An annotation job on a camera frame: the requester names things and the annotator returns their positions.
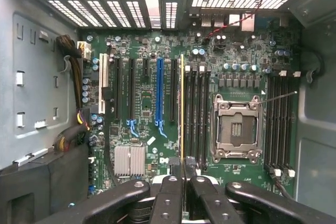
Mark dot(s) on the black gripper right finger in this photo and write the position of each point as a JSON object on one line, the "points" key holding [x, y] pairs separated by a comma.
{"points": [[207, 203]]}

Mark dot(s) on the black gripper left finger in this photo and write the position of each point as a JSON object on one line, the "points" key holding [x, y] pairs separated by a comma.
{"points": [[168, 203]]}

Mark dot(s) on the black RAM slot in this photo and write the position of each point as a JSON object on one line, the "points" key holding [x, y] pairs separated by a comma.
{"points": [[276, 124], [187, 108], [207, 113], [194, 113], [269, 124], [201, 113], [289, 124], [283, 124]]}

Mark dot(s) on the silver finned heatsink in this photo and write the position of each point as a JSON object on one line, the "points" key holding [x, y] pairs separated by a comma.
{"points": [[130, 160]]}

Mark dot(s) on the green motherboard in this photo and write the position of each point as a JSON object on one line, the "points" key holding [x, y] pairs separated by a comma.
{"points": [[147, 134]]}

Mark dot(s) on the silver CPU socket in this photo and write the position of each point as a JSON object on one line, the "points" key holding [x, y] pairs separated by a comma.
{"points": [[237, 127]]}

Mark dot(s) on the long black expansion slot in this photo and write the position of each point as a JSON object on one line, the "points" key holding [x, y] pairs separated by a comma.
{"points": [[117, 90], [131, 90], [173, 90]]}

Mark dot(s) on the blue expansion slot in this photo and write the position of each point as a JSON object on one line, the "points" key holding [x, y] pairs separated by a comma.
{"points": [[159, 90]]}

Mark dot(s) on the black plastic drive shroud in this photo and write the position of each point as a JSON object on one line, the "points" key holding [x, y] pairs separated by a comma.
{"points": [[44, 182]]}

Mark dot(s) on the thin metal locking lever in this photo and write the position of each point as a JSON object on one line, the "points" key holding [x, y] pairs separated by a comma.
{"points": [[281, 96]]}

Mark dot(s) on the short black expansion slot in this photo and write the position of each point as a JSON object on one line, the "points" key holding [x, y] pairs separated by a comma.
{"points": [[145, 66]]}

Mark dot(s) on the white expansion slot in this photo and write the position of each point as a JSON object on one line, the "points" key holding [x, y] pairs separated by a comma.
{"points": [[104, 77]]}

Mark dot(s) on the white power connector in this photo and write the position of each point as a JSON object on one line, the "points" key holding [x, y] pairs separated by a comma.
{"points": [[84, 51]]}

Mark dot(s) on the grey metal PC case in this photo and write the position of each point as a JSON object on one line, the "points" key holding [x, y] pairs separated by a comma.
{"points": [[39, 77]]}

